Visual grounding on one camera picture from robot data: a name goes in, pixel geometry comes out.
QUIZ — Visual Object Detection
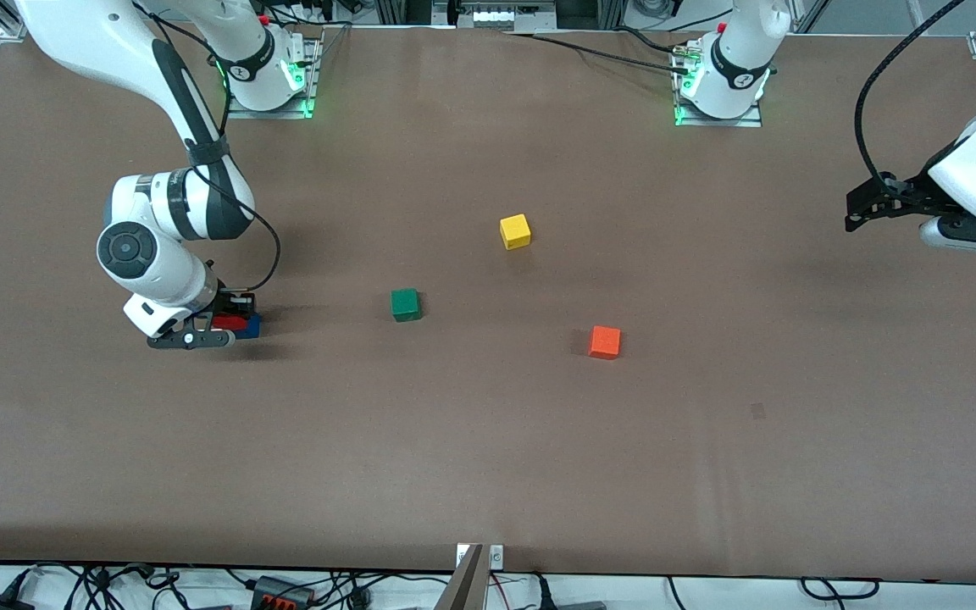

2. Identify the yellow wooden block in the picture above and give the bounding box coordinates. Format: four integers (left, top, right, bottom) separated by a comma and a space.
499, 213, 533, 251

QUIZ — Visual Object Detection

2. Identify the orange wooden block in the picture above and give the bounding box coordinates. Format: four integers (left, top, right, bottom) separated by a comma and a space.
588, 325, 623, 360

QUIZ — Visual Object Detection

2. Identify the brown table cover sheet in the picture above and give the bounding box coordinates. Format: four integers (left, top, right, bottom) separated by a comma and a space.
0, 19, 976, 585

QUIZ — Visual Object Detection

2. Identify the black box with orange connectors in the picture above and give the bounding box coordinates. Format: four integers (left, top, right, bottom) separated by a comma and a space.
251, 576, 315, 609

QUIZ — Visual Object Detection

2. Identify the grey metal device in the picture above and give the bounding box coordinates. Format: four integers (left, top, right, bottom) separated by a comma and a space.
433, 0, 558, 33

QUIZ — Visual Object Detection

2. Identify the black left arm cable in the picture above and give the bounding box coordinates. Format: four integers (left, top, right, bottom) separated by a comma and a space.
855, 0, 963, 191

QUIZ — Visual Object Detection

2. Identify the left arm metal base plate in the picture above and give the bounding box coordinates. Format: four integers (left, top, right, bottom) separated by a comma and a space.
673, 38, 764, 128

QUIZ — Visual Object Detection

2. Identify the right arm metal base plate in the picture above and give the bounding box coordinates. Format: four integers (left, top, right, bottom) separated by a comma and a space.
227, 34, 321, 119

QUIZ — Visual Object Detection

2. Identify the short black table cable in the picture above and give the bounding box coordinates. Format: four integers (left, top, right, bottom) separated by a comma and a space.
615, 25, 692, 56

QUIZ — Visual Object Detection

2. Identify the long black table cable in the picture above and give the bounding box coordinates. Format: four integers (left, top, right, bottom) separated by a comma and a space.
509, 32, 692, 75

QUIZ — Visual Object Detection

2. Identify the black looped floor cable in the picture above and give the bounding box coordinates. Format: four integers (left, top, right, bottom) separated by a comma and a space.
800, 578, 880, 601

